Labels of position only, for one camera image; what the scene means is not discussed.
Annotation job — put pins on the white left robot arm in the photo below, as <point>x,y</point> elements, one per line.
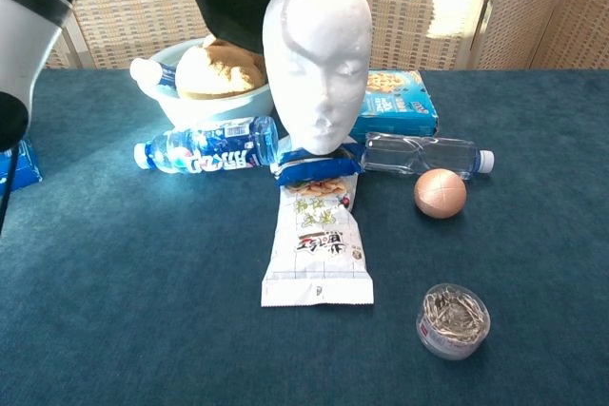
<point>28,44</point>

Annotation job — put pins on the blue snack bag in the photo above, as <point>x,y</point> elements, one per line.
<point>314,169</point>

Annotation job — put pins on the white snack bag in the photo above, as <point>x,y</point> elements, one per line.
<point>319,258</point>

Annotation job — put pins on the blue label water bottle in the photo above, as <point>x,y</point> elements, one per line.
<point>209,149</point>

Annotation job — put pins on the clear empty plastic bottle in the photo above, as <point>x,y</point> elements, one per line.
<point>418,156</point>

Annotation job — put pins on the blue chocolate chip cookie box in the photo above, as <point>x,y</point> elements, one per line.
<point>399,106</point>

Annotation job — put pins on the white foam mannequin head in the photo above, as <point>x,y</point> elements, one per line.
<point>319,59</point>

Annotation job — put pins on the light blue plastic bowl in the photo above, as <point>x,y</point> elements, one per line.
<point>204,109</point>

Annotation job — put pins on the brown cream plush toy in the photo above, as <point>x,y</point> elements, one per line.
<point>219,73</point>

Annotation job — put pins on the pink ball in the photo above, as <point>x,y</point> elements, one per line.
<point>440,194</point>

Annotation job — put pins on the small white-capped blue label bottle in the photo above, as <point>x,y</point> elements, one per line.
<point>150,72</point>

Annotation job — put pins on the clear round paper clip tub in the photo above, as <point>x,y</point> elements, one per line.
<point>453,322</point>

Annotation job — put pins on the blue sandwich cookie box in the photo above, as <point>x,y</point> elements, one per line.
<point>24,168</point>

